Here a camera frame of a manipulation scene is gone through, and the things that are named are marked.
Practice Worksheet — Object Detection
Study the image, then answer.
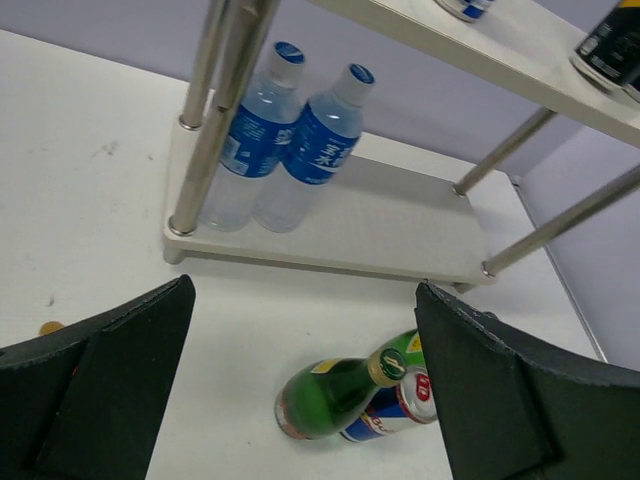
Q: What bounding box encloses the silver blue energy can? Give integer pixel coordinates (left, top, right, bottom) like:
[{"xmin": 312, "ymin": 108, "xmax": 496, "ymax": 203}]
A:
[
  {"xmin": 435, "ymin": 0, "xmax": 495, "ymax": 23},
  {"xmin": 340, "ymin": 366, "xmax": 437, "ymax": 443}
]

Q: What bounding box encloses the right water bottle blue label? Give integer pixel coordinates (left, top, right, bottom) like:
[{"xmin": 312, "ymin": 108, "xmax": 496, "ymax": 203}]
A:
[{"xmin": 253, "ymin": 63, "xmax": 376, "ymax": 233}]

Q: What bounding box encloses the water bottle blue label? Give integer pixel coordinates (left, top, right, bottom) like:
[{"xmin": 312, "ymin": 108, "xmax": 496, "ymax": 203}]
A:
[
  {"xmin": 253, "ymin": 63, "xmax": 376, "ymax": 233},
  {"xmin": 199, "ymin": 41, "xmax": 306, "ymax": 232}
]

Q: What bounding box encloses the left water bottle blue label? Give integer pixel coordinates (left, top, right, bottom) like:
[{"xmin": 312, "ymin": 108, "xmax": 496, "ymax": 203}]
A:
[{"xmin": 199, "ymin": 41, "xmax": 306, "ymax": 232}]

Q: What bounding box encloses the black yellow can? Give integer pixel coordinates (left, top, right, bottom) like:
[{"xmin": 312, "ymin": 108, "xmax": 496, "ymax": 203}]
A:
[
  {"xmin": 569, "ymin": 0, "xmax": 639, "ymax": 91},
  {"xmin": 624, "ymin": 77, "xmax": 640, "ymax": 103}
]

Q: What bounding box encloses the small brown coin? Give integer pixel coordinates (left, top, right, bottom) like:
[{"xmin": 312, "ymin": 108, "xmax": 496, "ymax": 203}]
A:
[{"xmin": 39, "ymin": 321, "xmax": 65, "ymax": 336}]

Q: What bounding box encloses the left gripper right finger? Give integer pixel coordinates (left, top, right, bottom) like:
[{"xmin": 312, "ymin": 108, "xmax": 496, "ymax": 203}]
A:
[{"xmin": 415, "ymin": 282, "xmax": 639, "ymax": 479}]

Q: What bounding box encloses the white two-tier shelf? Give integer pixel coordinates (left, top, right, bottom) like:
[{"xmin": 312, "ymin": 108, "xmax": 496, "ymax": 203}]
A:
[{"xmin": 163, "ymin": 1, "xmax": 639, "ymax": 292}]

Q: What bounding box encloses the green glass bottle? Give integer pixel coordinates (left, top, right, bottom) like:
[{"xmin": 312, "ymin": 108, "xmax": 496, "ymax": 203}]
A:
[
  {"xmin": 274, "ymin": 347, "xmax": 407, "ymax": 440},
  {"xmin": 382, "ymin": 329, "xmax": 424, "ymax": 364}
]

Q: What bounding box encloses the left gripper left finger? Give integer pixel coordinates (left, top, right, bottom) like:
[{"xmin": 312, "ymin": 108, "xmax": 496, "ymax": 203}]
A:
[{"xmin": 1, "ymin": 275, "xmax": 196, "ymax": 479}]

